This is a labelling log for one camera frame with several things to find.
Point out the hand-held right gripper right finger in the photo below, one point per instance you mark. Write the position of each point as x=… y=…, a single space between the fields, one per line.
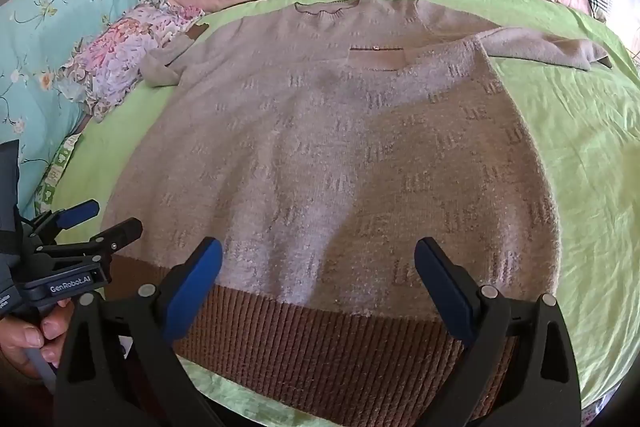
x=450 y=292

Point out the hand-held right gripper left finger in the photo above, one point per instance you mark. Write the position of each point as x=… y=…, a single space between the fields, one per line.
x=192 y=292

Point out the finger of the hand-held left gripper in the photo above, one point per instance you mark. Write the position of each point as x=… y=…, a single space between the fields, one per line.
x=75 y=213
x=115 y=234

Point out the beige fleece cloth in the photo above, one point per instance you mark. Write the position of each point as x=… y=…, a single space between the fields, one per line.
x=325 y=147

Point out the person's left hand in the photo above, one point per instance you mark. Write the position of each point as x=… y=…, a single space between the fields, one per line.
x=22 y=337

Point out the green printed cloth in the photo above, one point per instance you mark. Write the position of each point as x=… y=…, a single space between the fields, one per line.
x=57 y=172

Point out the pink purple floral cloth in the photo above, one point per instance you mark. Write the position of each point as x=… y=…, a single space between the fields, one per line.
x=125 y=47

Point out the teal floral pillow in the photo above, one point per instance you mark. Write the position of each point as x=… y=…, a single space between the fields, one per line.
x=50 y=32

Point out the light green bed sheet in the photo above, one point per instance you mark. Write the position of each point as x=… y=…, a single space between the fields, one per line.
x=575 y=132

